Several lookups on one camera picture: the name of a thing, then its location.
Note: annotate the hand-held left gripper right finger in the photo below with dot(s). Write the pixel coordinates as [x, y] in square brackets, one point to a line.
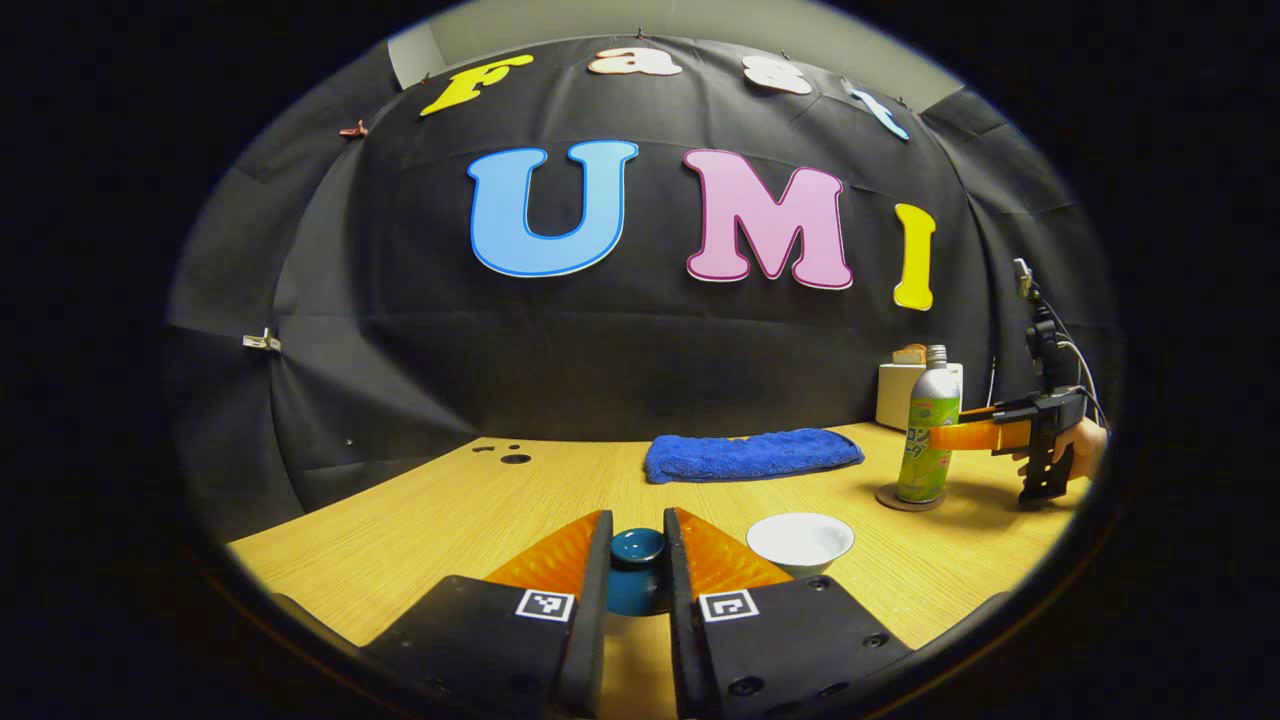
[683, 640]

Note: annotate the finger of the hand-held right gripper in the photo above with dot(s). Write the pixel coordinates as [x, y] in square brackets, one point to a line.
[975, 436]
[978, 412]

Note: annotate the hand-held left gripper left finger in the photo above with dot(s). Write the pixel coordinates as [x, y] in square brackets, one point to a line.
[595, 640]

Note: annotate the silver green water bottle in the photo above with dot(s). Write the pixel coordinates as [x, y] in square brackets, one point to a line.
[935, 400]

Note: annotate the teal teacup lid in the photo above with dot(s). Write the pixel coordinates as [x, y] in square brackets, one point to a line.
[638, 570]

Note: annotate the round brown coaster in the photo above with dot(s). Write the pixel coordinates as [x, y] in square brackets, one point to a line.
[886, 498]

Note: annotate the teal teacup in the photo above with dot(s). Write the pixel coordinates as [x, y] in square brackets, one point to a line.
[800, 540]

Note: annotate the white toaster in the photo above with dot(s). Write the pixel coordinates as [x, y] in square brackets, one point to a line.
[893, 400]

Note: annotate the toast slice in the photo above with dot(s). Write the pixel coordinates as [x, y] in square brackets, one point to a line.
[908, 355]

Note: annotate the blue towel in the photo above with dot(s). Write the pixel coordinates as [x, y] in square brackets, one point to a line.
[750, 455]

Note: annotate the black backdrop cloth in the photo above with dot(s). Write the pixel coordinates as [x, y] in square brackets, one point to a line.
[620, 350]

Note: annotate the white clip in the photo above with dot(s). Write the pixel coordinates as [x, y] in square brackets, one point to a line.
[262, 341]

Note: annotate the red clip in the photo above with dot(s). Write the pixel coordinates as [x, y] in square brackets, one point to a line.
[354, 130]

